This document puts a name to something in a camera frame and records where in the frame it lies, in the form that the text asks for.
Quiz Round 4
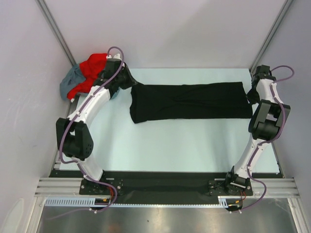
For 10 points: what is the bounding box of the aluminium corner post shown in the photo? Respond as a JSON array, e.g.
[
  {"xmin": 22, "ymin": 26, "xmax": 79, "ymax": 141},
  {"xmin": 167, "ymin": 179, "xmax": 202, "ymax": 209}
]
[
  {"xmin": 35, "ymin": 0, "xmax": 76, "ymax": 66},
  {"xmin": 249, "ymin": 0, "xmax": 294, "ymax": 73}
]

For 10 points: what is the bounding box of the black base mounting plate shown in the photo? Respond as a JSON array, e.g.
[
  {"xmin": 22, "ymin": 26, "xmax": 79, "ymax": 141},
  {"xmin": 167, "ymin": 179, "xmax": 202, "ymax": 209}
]
[{"xmin": 49, "ymin": 169, "xmax": 285, "ymax": 205}]

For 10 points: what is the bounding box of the grey t shirt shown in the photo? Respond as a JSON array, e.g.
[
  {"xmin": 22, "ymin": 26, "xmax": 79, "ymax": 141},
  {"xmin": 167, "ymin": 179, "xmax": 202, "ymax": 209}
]
[{"xmin": 59, "ymin": 64, "xmax": 86, "ymax": 100}]

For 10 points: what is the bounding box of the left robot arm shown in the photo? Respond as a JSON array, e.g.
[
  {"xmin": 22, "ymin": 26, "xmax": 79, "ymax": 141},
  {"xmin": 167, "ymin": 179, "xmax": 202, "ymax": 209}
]
[{"xmin": 56, "ymin": 58, "xmax": 137, "ymax": 194}]

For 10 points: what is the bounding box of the right aluminium corner post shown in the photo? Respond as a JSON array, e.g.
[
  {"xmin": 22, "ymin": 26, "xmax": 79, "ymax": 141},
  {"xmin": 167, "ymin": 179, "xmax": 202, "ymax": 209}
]
[{"xmin": 249, "ymin": 0, "xmax": 294, "ymax": 73}]

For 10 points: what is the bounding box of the black t shirt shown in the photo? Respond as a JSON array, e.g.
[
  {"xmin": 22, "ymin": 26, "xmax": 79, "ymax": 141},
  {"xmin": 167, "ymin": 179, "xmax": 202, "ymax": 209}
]
[{"xmin": 130, "ymin": 82, "xmax": 253, "ymax": 124}]

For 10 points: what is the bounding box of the aluminium frame rail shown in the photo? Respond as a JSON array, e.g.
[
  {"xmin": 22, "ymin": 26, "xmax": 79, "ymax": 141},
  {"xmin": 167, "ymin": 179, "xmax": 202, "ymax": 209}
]
[{"xmin": 35, "ymin": 178, "xmax": 300, "ymax": 198}]

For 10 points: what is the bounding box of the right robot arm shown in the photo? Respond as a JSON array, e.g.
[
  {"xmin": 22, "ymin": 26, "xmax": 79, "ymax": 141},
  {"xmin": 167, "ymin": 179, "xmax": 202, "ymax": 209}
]
[{"xmin": 224, "ymin": 65, "xmax": 294, "ymax": 195}]

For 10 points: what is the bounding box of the red t shirt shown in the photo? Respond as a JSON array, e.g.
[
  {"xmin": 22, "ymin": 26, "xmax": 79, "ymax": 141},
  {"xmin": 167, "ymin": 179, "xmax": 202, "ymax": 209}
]
[{"xmin": 67, "ymin": 53, "xmax": 107, "ymax": 100}]

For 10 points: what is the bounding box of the left aluminium corner post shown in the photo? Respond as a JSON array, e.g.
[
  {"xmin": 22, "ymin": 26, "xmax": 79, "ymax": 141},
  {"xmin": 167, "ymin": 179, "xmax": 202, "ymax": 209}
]
[{"xmin": 35, "ymin": 0, "xmax": 76, "ymax": 66}]

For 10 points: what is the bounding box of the grey slotted cable duct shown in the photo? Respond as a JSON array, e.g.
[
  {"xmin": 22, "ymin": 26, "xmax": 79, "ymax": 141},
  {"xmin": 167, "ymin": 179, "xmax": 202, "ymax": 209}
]
[{"xmin": 45, "ymin": 197, "xmax": 228, "ymax": 208}]

